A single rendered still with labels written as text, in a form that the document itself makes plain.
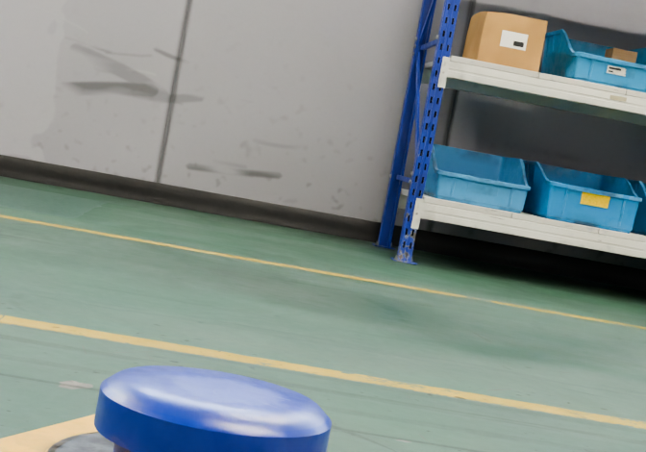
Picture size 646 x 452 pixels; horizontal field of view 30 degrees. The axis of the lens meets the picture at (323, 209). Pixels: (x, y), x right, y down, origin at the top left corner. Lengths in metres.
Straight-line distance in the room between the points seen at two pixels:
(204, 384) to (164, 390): 0.01
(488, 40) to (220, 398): 4.45
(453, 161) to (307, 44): 0.81
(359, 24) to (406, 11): 0.21
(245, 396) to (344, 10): 5.06
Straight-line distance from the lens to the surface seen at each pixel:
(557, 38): 5.00
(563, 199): 4.66
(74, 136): 5.24
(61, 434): 0.23
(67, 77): 5.25
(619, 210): 4.74
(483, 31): 4.64
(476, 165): 5.09
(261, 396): 0.21
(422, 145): 4.52
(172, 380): 0.21
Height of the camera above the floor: 0.37
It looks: 3 degrees down
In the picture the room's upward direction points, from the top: 10 degrees clockwise
